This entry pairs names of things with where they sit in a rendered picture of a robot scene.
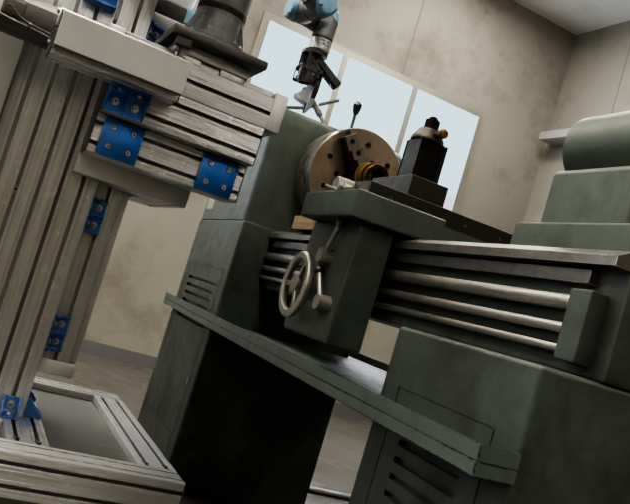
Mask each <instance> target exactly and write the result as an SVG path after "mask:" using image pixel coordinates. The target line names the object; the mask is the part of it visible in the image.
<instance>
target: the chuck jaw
mask: <svg viewBox="0 0 630 504"><path fill-rule="evenodd" d="M339 136H340V140H341V144H342V147H343V151H344V155H345V159H346V163H347V166H348V168H347V169H346V170H349V171H355V170H356V169H357V168H358V167H359V166H360V165H361V164H363V163H367V162H370V160H369V157H366V156H365V152H364V149H363V147H361V148H360V145H359V141H358V137H357V134H352V135H351V133H350V130H349V131H345V132H341V133H339Z"/></svg>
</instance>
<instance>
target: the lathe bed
mask: <svg viewBox="0 0 630 504"><path fill-rule="evenodd" d="M310 236H311V233H299V232H282V231H277V232H271V233H270V235H269V237H270V238H273V239H276V240H278V241H274V243H273V247H275V252H274V253H270V252H268V251H267V253H265V255H264V257H265V259H268V261H269V260H272V261H271V265H270V266H269V265H262V269H263V270H267V271H268V274H267V276H266V274H264V275H260V274H259V275H260V277H259V278H261V279H264V280H266V281H265V284H264V288H266V289H269V290H272V291H275V292H280V287H281V283H282V279H283V276H284V274H285V271H286V269H287V267H288V265H289V263H290V262H291V260H292V259H293V257H294V256H295V255H296V254H298V253H299V252H301V251H306V249H307V246H308V243H309V239H310ZM269 262H270V261H269ZM260 270H261V269H260ZM263 270H261V271H263ZM263 272H264V271H263ZM369 320H372V321H375V322H379V323H382V324H386V325H389V326H393V327H396V328H399V329H400V328H401V327H408V328H411V329H415V330H419V331H422V332H426V333H429V334H433V335H436V336H440V337H444V338H447V339H451V340H454V341H458V342H461V343H465V344H469V345H472V346H476V347H479V348H483V349H486V350H490V351H494V352H497V353H501V354H504V355H508V356H511V357H515V358H519V359H522V360H526V361H529V362H533V363H536V364H540V365H544V366H547V367H550V368H553V369H556V370H560V371H563V372H566V373H569V374H573V375H576V376H579V377H582V378H585V379H589V380H592V381H595V382H598V383H601V384H605V385H608V386H611V387H614V388H618V389H621V390H624V391H627V392H630V252H629V251H612V250H595V249H577V248H560V247H543V246H525V245H508V244H490V243H473V242H456V241H438V240H421V239H404V238H393V241H392V244H391V248H390V251H389V255H388V258H387V261H386V265H385V268H384V271H383V275H382V278H381V282H380V285H379V288H378V292H377V295H376V298H375V302H374V305H373V309H372V312H371V315H370V319H369Z"/></svg>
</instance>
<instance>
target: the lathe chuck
mask: <svg viewBox="0 0 630 504"><path fill-rule="evenodd" d="M349 130H350V133H351V135H352V134H357V137H358V141H359V145H360V148H361V147H363V149H364V152H365V156H366V157H369V160H370V163H375V164H378V165H382V166H384V167H385V168H386V169H387V171H388V174H389V177H391V176H397V173H398V169H399V166H400V163H399V160H398V158H397V155H396V153H395V152H394V150H393V149H392V147H391V146H390V145H389V143H388V142H387V141H386V140H385V139H383V138H382V137H381V136H379V135H378V134H376V133H374V132H372V131H370V130H367V129H362V128H348V129H343V130H339V131H335V132H331V133H329V134H326V135H324V136H322V137H321V138H319V139H318V140H317V141H315V142H314V143H313V144H312V145H311V147H310V148H309V149H308V151H307V152H306V154H305V156H304V158H303V160H302V163H301V166H300V171H299V189H300V193H301V197H302V200H303V202H304V201H305V198H306V194H307V193H308V192H321V191H331V190H330V189H328V188H325V187H324V185H325V184H328V185H331V186H332V183H333V181H334V179H335V178H336V177H337V176H340V177H343V175H344V173H345V171H346V169H347V168H348V166H347V163H346V159H345V155H344V151H343V147H342V144H341V140H340V136H339V133H341V132H345V131H349ZM304 175H305V177H306V184H305V186H304V185H303V182H302V179H303V176H304Z"/></svg>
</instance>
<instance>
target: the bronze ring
mask: <svg viewBox="0 0 630 504"><path fill-rule="evenodd" d="M370 174H371V176H372V181H373V178H381V177H389V174H388V171H387V169H386V168H385V167H384V166H382V165H378V164H375V163H370V162H367V163H363V164H361V165H360V166H359V167H358V168H357V169H356V171H355V174H354V182H360V181H370Z"/></svg>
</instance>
